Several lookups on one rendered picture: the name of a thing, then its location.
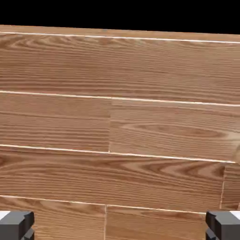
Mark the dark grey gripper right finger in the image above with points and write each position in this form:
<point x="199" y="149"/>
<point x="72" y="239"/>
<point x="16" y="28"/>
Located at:
<point x="225" y="226"/>

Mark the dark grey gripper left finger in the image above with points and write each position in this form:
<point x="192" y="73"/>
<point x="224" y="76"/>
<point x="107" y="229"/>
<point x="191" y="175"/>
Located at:
<point x="13" y="226"/>

